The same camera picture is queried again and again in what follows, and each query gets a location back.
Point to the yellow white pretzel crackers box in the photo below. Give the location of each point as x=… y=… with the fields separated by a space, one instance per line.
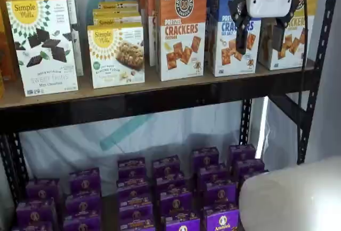
x=290 y=60

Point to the black side shelf brace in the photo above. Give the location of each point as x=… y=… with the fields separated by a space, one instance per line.
x=285 y=103

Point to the Simple Mills almond bars box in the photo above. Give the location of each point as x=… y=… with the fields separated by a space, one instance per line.
x=117 y=55
x=117 y=12
x=117 y=20
x=118 y=4

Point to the wooden shelf board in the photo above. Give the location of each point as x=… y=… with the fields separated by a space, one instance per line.
x=120 y=91

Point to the Simple Mills Sweet Thins box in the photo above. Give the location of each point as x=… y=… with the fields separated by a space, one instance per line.
x=42 y=47
x=77 y=55

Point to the wooden metal shelf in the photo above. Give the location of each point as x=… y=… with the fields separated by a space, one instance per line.
x=80 y=140

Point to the orange snack box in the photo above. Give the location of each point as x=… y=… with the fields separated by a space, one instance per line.
x=6 y=41

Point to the yellow snack box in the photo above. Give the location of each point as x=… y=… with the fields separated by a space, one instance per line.
x=1 y=87

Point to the purple Annie's boxes group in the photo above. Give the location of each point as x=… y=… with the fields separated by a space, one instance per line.
x=109 y=212

